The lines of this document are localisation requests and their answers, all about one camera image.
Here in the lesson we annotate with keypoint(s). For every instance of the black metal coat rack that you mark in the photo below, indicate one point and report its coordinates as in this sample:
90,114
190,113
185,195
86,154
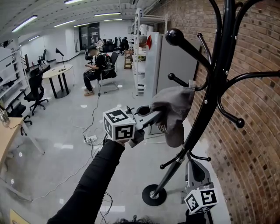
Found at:
219,65

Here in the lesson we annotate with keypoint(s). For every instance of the black desk lamp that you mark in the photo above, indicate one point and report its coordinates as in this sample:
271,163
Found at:
58,51

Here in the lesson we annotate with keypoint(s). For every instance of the person's left forearm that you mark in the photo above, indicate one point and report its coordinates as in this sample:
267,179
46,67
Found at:
94,175

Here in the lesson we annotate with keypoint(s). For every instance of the shiny metal kettle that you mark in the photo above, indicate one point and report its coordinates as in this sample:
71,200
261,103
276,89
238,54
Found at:
3,117

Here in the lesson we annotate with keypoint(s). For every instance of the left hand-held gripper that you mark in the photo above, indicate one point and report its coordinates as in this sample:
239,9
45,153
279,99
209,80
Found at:
119,122

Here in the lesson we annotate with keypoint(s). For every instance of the white power strip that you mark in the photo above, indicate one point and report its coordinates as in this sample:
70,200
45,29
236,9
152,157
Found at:
90,138

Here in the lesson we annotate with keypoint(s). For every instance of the red hanging decoration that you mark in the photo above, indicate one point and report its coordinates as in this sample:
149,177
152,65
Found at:
149,42

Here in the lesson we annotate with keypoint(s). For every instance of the white metal shelving unit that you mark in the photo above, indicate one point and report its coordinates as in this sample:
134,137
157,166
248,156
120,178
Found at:
137,54
13,83

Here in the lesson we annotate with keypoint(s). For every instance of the round beige table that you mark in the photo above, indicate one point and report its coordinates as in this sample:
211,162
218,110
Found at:
57,71

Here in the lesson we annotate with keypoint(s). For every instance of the ceiling light strip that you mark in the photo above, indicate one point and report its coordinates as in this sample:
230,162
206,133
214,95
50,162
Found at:
33,38
64,23
73,1
113,19
107,14
24,23
81,25

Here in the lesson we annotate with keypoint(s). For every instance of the grey metal cabinet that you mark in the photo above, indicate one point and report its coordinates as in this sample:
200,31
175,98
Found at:
170,65

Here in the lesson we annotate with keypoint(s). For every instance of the dark glass door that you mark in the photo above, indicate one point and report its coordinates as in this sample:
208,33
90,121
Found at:
89,33

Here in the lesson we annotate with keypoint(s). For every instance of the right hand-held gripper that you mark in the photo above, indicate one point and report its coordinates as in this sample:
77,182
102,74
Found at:
203,199

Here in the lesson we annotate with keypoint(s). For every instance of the grey cap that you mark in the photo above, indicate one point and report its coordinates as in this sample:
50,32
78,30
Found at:
175,105

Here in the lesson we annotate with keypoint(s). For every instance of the small wooden shelf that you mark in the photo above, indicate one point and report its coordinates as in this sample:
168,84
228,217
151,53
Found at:
128,60

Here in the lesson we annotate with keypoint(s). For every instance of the person's right forearm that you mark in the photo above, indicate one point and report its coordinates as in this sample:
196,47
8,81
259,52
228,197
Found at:
194,218

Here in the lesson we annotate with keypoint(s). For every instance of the person's patterned garment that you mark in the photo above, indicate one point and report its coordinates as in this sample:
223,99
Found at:
142,219

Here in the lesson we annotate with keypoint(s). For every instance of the black cantilever visitor chair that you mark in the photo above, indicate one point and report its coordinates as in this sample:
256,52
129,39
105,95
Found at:
109,73

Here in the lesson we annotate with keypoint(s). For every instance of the black office chair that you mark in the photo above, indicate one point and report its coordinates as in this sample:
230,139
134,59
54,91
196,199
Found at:
108,46
124,44
36,87
43,57
17,110
87,54

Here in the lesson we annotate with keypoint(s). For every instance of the black backpack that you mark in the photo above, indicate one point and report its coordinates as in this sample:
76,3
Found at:
107,61

